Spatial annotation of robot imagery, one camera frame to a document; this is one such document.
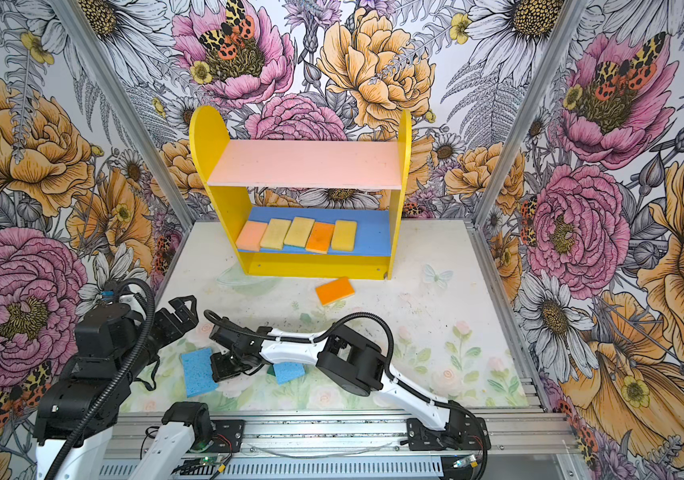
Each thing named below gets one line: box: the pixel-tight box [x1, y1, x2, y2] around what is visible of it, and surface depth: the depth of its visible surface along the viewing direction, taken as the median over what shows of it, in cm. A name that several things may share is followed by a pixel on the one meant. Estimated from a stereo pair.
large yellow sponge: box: [283, 216, 315, 248], surface depth 99 cm
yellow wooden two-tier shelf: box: [190, 105, 412, 280], surface depth 95 cm
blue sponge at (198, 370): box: [181, 347, 219, 398], surface depth 83 cm
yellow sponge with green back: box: [260, 218, 291, 251], surface depth 99 cm
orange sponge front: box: [305, 221, 335, 255], surface depth 97 cm
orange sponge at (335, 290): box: [315, 277, 355, 306], surface depth 103 cm
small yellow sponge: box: [331, 220, 358, 252], surface depth 99 cm
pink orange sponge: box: [236, 220, 268, 252], surface depth 96 cm
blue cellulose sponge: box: [273, 362, 305, 385], surface depth 83 cm
